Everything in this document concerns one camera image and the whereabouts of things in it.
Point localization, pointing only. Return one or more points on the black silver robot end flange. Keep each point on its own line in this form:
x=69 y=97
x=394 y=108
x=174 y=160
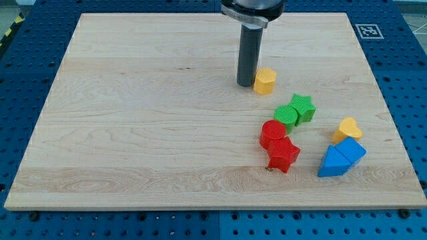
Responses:
x=253 y=13

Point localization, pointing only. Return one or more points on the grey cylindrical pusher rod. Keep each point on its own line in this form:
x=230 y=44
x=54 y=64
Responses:
x=249 y=50

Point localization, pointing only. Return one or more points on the yellow hexagon block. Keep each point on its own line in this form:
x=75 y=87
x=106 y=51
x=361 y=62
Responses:
x=265 y=81

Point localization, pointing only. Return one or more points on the green star block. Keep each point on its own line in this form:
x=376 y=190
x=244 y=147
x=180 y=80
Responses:
x=304 y=107

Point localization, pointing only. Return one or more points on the red star block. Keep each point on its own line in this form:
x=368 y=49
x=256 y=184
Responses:
x=282 y=153

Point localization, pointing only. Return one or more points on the green cylinder block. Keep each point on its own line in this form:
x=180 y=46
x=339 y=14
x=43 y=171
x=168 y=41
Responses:
x=287 y=116

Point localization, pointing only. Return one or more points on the red cylinder block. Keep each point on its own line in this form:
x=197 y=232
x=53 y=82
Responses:
x=271 y=130

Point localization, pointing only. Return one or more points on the white fiducial marker tag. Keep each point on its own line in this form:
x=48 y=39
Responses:
x=369 y=31

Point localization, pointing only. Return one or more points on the light wooden board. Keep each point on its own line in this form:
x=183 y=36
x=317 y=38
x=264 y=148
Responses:
x=145 y=113

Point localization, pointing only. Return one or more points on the yellow heart block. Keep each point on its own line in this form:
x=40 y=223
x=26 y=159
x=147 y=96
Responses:
x=348 y=127

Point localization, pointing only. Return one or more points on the blue cube block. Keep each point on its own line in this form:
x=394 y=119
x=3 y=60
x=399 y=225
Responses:
x=351 y=150

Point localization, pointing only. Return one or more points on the blue triangle block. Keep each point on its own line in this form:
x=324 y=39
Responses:
x=333 y=163

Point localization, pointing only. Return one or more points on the black bolt left front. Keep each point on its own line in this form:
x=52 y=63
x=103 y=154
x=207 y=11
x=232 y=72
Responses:
x=34 y=216

